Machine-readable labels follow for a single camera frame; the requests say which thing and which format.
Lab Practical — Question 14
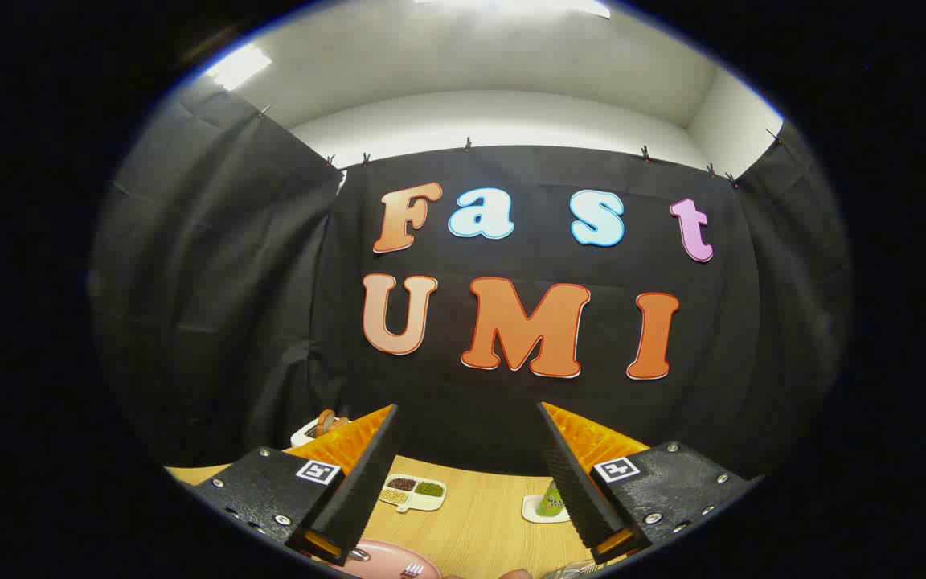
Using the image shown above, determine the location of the pink round plate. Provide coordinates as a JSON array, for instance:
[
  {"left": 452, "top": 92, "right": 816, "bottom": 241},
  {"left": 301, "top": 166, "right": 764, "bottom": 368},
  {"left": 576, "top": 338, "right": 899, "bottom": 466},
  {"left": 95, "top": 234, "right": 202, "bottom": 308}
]
[{"left": 326, "top": 539, "right": 441, "bottom": 579}]

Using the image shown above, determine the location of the white toaster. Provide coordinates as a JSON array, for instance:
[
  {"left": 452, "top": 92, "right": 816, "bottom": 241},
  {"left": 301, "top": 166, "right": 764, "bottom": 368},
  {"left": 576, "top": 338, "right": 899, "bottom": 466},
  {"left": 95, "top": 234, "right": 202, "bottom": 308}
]
[{"left": 291, "top": 409, "right": 351, "bottom": 448}]

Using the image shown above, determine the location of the white square coaster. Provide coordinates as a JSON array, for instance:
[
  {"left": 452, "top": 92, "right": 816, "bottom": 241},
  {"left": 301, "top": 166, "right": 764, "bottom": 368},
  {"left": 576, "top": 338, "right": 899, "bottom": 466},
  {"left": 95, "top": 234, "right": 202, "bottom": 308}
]
[{"left": 522, "top": 495, "right": 572, "bottom": 524}]

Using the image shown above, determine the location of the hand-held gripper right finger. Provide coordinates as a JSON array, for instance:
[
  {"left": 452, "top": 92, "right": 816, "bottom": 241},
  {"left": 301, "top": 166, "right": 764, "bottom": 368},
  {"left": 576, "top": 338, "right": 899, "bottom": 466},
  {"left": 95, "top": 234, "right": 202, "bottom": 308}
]
[{"left": 536, "top": 401, "right": 763, "bottom": 565}]

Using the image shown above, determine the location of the green soda bottle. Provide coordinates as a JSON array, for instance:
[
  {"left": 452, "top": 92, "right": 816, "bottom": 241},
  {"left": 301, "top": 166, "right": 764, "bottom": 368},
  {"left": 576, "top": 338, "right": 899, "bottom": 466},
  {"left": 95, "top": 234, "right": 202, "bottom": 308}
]
[{"left": 535, "top": 481, "right": 567, "bottom": 518}]

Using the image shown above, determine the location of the ceiling light panel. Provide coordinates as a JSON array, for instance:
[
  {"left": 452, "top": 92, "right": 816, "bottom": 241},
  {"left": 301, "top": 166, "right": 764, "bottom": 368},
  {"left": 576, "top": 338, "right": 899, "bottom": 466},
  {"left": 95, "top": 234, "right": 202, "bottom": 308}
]
[
  {"left": 415, "top": 0, "right": 613, "bottom": 20},
  {"left": 204, "top": 44, "right": 273, "bottom": 92}
]

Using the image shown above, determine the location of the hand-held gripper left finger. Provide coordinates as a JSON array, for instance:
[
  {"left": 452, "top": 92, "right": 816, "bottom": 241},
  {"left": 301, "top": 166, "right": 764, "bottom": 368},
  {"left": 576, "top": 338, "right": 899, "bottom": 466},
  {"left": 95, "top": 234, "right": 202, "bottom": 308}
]
[{"left": 188, "top": 404, "right": 399, "bottom": 566}]

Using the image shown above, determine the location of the perforated metal basket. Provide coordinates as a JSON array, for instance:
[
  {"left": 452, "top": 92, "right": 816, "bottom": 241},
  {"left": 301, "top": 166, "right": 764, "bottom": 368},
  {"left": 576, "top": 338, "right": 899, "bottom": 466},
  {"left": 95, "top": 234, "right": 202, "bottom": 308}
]
[{"left": 543, "top": 561, "right": 604, "bottom": 579}]

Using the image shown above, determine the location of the white divided dish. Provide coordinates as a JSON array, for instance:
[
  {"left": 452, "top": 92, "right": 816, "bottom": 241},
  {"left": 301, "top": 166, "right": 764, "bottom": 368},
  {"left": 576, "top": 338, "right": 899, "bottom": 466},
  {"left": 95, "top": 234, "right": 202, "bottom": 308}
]
[{"left": 379, "top": 474, "right": 448, "bottom": 514}]

